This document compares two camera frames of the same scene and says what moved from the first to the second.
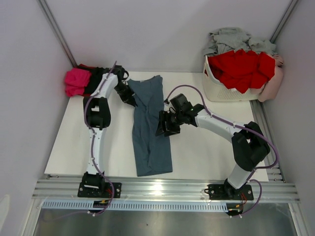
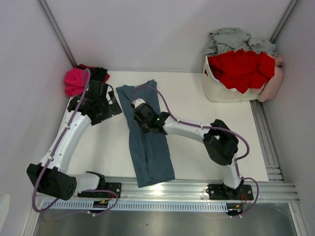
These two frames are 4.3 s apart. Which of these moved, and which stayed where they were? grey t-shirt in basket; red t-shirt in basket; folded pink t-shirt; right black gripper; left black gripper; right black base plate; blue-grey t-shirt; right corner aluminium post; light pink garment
Moved: blue-grey t-shirt; right black gripper; left black gripper
Stayed: grey t-shirt in basket; right corner aluminium post; red t-shirt in basket; right black base plate; folded pink t-shirt; light pink garment
